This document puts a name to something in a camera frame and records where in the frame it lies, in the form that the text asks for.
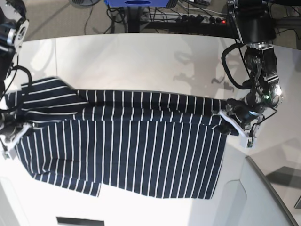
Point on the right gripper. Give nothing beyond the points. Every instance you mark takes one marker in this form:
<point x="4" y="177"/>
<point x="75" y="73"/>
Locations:
<point x="9" y="128"/>

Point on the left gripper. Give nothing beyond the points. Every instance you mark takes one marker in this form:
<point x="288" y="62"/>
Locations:
<point x="242" y="113"/>

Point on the navy white striped t-shirt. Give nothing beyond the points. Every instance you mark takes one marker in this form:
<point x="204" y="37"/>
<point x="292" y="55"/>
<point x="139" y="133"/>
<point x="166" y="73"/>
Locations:
<point x="154" y="144"/>

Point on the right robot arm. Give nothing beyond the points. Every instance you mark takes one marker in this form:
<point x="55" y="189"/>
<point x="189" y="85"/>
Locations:
<point x="13" y="28"/>

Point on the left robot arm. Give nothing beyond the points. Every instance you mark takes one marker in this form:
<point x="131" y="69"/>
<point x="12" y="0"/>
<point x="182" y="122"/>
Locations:
<point x="253" y="28"/>

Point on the black power strip red light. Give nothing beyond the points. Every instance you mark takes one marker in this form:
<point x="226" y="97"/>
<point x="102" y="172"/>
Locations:
<point x="201" y="19"/>

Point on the black stand pole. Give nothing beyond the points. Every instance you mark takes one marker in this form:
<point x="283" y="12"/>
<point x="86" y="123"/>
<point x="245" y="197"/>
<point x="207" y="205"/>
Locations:
<point x="133" y="19"/>

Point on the blue box on stand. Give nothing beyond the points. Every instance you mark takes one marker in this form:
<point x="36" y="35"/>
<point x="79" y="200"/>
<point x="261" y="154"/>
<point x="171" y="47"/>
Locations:
<point x="137" y="3"/>

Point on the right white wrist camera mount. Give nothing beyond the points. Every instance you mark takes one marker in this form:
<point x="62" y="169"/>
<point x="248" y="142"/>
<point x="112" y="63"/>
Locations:
<point x="8" y="150"/>

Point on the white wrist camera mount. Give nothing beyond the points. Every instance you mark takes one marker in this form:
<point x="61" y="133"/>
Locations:
<point x="8" y="150"/>
<point x="247" y="132"/>

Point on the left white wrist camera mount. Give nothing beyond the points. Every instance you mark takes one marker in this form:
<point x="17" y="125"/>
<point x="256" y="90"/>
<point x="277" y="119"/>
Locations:
<point x="247" y="132"/>

